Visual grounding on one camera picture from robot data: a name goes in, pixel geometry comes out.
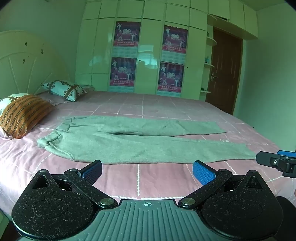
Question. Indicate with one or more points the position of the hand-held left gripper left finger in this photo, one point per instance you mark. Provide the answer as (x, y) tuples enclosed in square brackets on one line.
[(92, 171)]

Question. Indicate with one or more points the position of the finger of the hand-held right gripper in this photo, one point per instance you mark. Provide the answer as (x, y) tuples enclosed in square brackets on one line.
[(286, 153), (268, 160)]

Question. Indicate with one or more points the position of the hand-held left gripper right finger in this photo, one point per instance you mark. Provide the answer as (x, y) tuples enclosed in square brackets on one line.
[(203, 172)]

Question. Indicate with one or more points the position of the grey pants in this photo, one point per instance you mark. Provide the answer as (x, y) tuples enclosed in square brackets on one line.
[(115, 143)]

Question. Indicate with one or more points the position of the pink quilted bedspread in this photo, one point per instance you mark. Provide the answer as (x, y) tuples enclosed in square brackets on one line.
[(148, 178)]

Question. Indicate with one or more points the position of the teal patterned pillow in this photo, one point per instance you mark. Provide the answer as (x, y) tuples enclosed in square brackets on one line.
[(64, 89)]

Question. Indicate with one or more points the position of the orange striped pillow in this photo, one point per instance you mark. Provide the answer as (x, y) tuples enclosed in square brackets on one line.
[(25, 113)]

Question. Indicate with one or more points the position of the brown wooden door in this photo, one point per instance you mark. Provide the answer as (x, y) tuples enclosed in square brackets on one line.
[(224, 69)]

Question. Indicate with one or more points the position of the white corner shelves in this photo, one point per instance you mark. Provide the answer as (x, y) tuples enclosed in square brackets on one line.
[(209, 66)]

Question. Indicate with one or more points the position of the white dotted pillow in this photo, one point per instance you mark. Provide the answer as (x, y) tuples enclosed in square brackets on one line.
[(10, 98)]

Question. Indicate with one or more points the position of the cream bed headboard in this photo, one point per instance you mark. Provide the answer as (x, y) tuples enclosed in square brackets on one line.
[(23, 60)]

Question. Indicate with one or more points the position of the white glossy wardrobe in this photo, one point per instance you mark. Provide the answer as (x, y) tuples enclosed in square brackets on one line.
[(150, 34)]

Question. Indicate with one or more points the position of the wall poster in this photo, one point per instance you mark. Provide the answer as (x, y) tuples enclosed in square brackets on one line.
[(171, 78), (174, 40), (122, 71), (127, 34)]

